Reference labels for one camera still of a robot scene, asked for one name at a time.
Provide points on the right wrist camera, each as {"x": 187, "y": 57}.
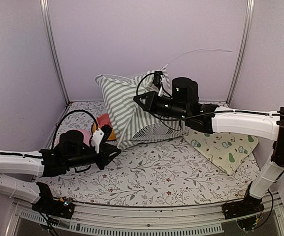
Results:
{"x": 158, "y": 81}

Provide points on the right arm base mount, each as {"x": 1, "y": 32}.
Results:
{"x": 247, "y": 206}

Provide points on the yellow double pet feeder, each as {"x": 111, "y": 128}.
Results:
{"x": 109, "y": 133}

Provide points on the right aluminium frame post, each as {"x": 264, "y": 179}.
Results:
{"x": 242, "y": 49}

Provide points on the floral table cloth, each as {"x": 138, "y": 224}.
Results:
{"x": 167, "y": 173}

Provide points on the pink round plate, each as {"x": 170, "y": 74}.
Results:
{"x": 86, "y": 136}

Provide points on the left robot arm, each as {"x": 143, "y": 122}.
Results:
{"x": 27, "y": 163}

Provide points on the left aluminium frame post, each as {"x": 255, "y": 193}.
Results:
{"x": 53, "y": 51}

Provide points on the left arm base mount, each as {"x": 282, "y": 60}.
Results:
{"x": 47, "y": 204}

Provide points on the pink bowl in feeder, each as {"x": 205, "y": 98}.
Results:
{"x": 103, "y": 120}

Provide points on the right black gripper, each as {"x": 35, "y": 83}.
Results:
{"x": 150, "y": 102}

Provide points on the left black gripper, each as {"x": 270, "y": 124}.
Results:
{"x": 105, "y": 153}

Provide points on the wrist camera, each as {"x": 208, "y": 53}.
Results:
{"x": 158, "y": 81}
{"x": 97, "y": 139}

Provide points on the aluminium frame post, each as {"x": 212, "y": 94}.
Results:
{"x": 242, "y": 49}
{"x": 53, "y": 51}

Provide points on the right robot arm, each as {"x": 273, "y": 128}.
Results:
{"x": 269, "y": 125}

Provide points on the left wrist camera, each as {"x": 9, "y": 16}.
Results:
{"x": 97, "y": 139}

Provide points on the avocado print cushion mat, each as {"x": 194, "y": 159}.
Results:
{"x": 227, "y": 151}

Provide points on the striped fabric pet tent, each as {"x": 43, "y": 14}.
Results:
{"x": 131, "y": 124}

